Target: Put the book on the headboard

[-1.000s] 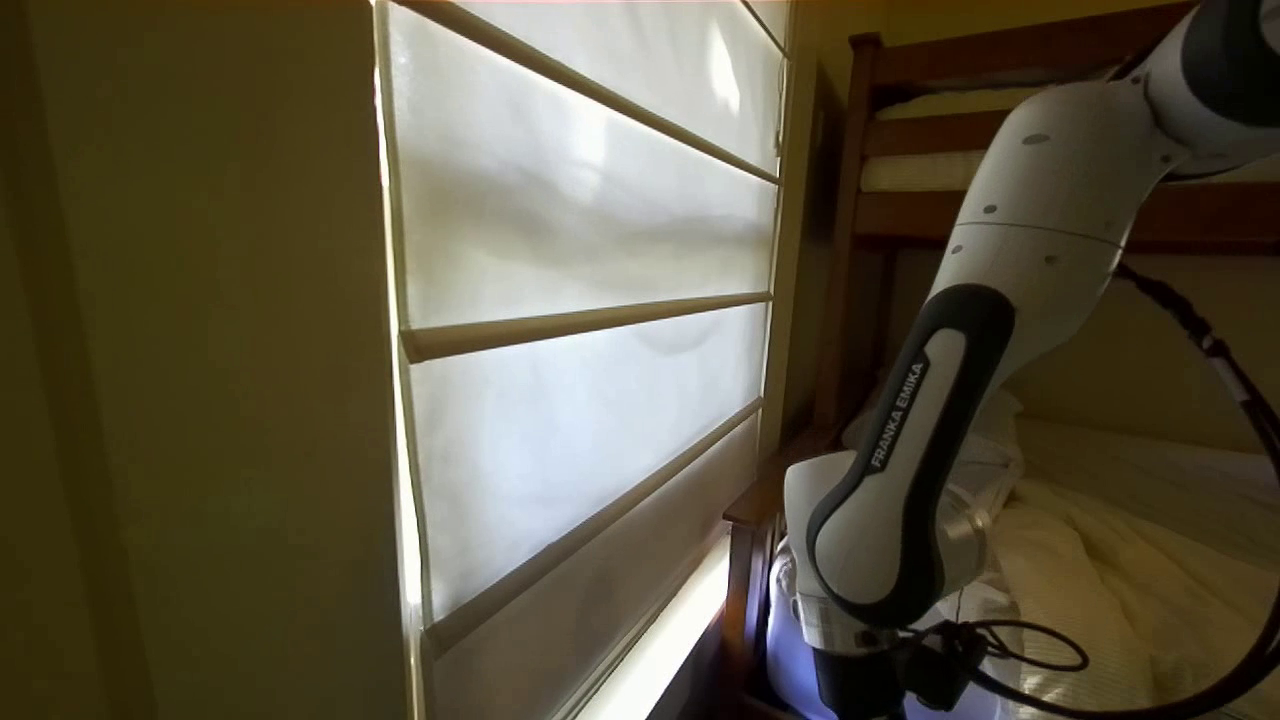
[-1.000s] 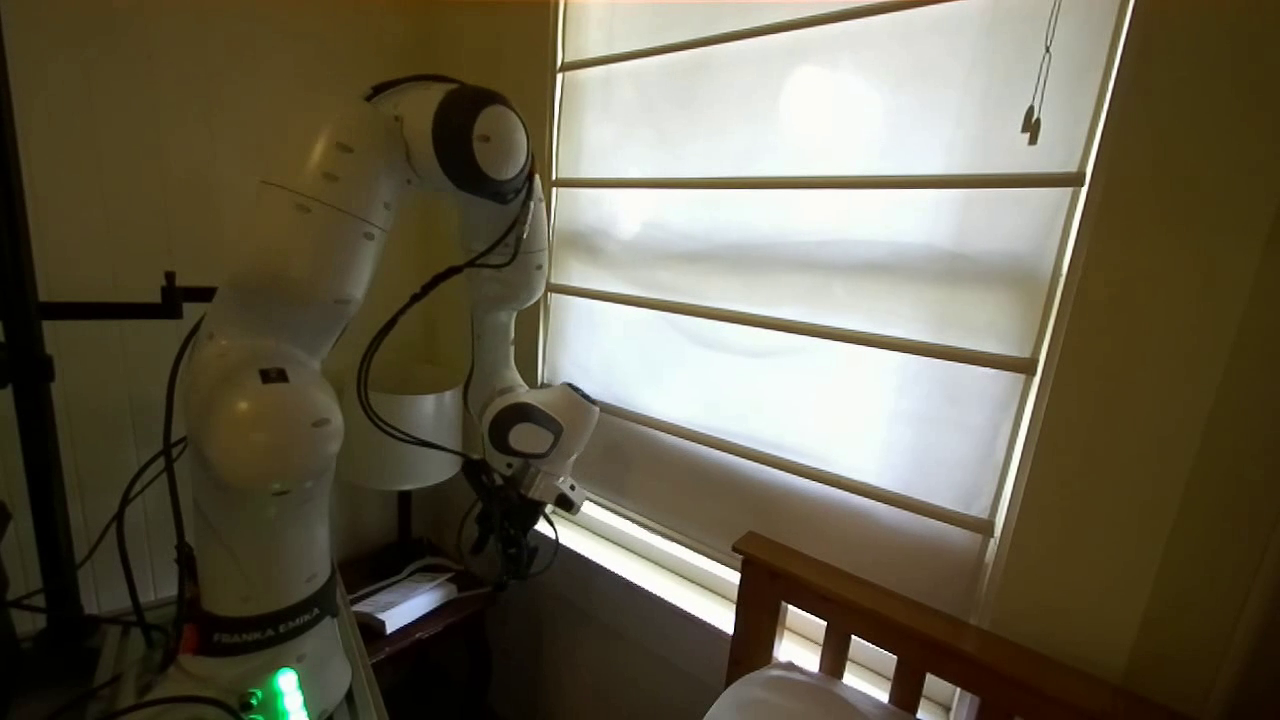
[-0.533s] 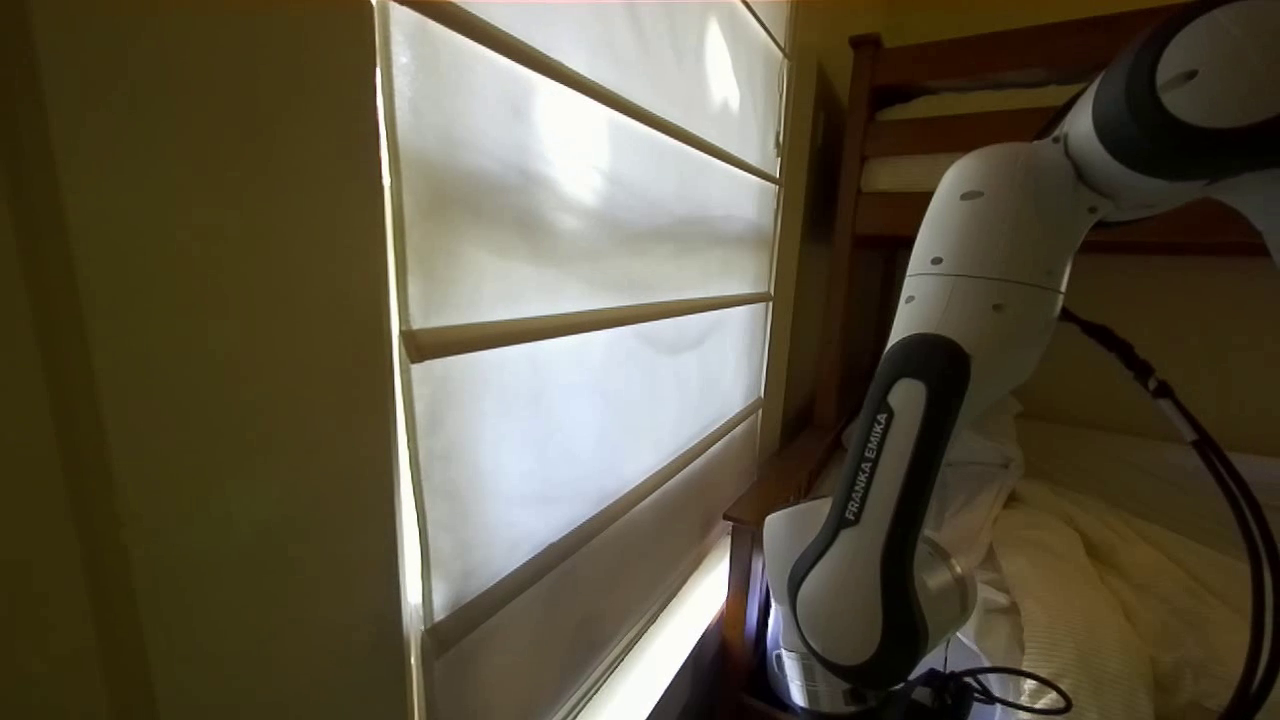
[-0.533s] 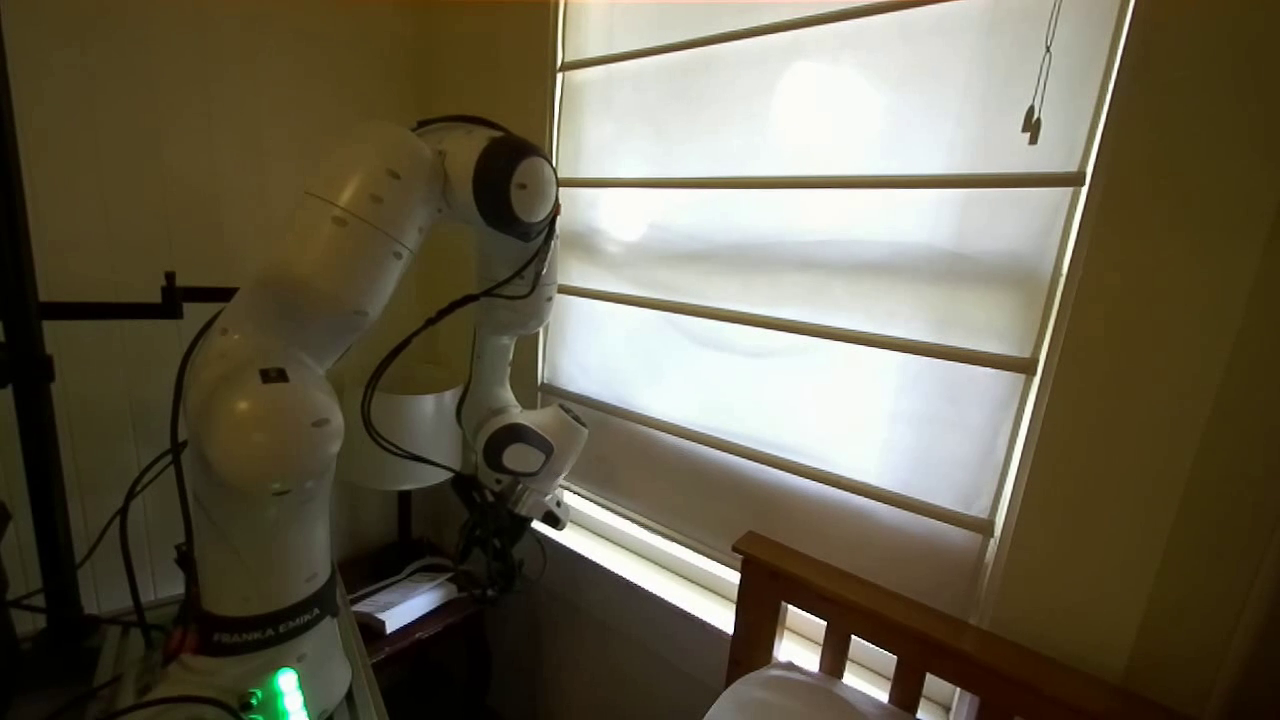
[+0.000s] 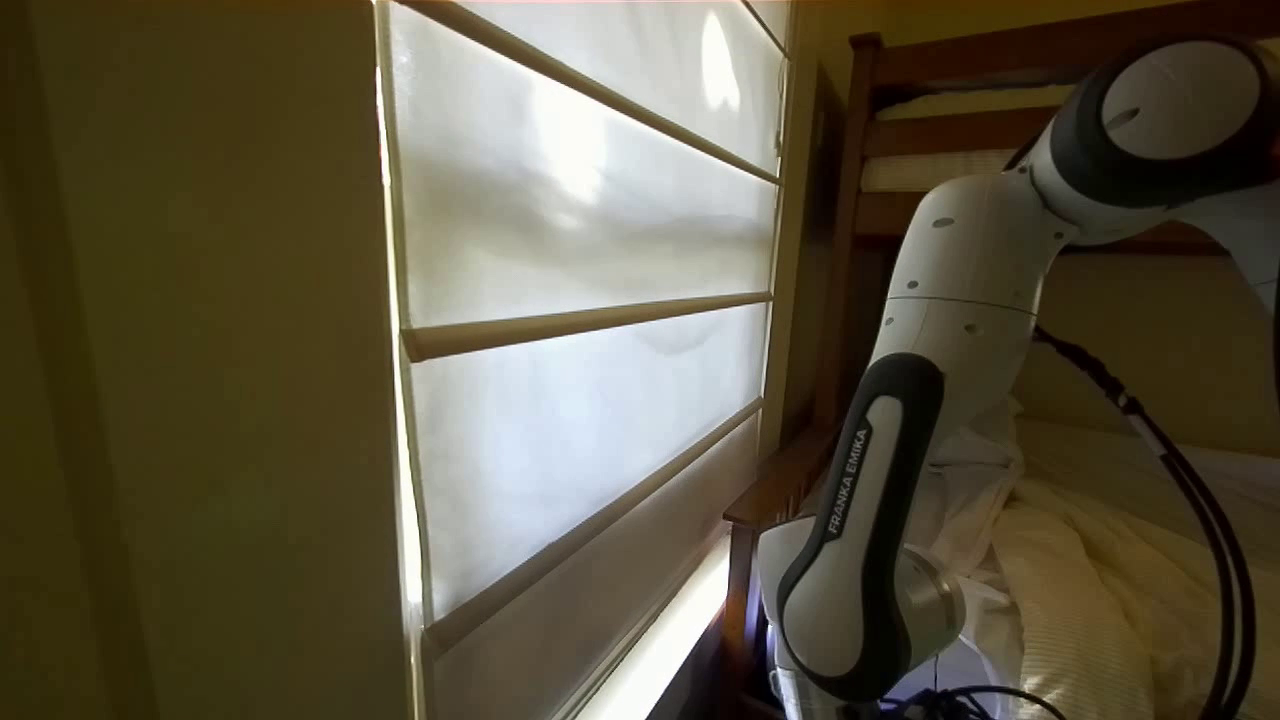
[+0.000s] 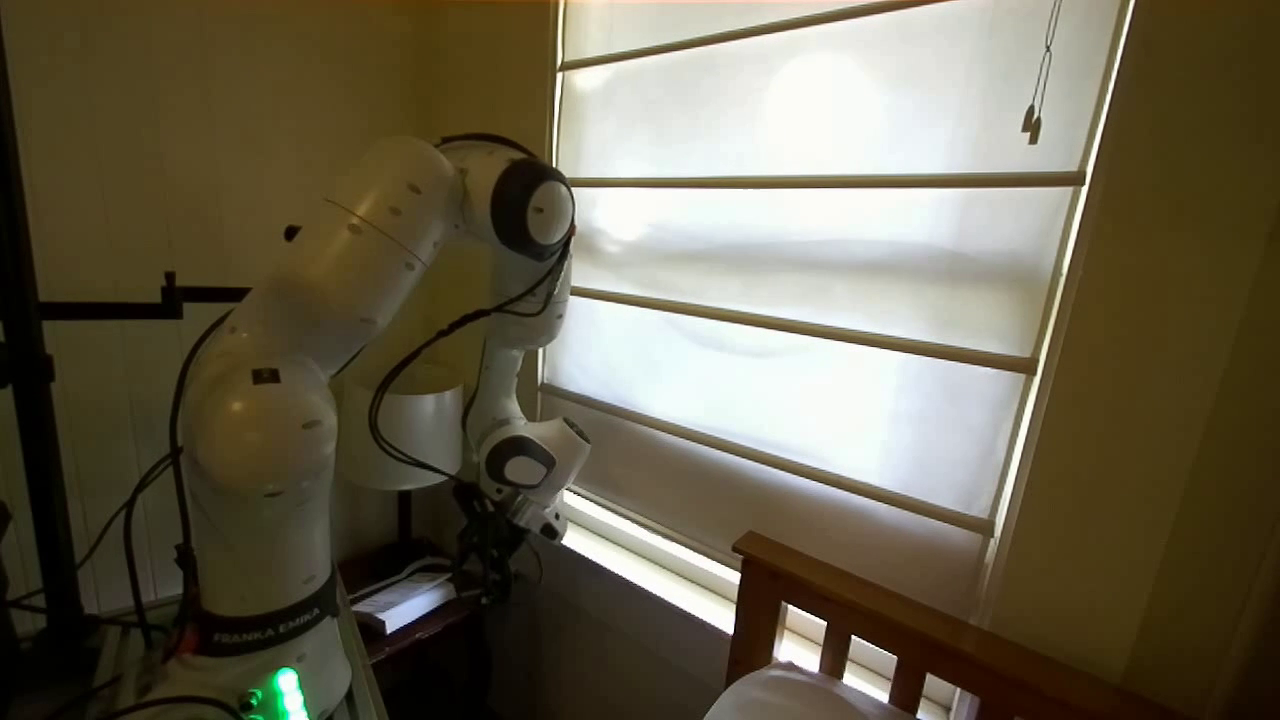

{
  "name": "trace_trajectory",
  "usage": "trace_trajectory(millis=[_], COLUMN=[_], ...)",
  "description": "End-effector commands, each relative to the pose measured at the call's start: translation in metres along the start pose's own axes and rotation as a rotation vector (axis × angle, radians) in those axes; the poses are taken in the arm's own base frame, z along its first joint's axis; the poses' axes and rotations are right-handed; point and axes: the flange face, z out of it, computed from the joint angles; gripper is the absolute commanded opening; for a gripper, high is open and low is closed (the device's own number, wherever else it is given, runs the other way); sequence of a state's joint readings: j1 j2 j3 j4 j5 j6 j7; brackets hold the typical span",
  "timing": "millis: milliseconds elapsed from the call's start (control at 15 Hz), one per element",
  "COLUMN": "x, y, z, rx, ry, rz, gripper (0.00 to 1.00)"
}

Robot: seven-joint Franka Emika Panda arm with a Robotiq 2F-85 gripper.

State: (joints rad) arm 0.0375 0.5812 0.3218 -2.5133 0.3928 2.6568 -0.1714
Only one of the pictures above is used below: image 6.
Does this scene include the white fairy tales book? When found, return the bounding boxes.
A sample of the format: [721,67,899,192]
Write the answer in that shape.
[349,562,464,639]

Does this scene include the dark wooden nightstand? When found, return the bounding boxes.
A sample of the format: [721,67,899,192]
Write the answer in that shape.
[332,530,499,720]

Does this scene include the white roman window blind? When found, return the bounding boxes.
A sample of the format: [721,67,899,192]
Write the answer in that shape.
[540,0,1136,538]

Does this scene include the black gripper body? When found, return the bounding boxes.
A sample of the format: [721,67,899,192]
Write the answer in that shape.
[450,487,540,608]

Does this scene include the white window frame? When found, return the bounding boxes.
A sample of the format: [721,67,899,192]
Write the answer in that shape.
[536,0,1150,642]

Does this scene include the white pillow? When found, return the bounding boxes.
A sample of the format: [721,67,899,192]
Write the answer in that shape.
[700,660,929,720]

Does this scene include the blind pull cord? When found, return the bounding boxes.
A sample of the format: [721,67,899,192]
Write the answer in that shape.
[1017,0,1072,153]

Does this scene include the black camera stand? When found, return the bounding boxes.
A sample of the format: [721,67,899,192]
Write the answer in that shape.
[0,25,257,675]

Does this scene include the brown wooden bunk bed frame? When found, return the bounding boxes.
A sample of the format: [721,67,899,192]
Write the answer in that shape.
[723,527,1190,720]

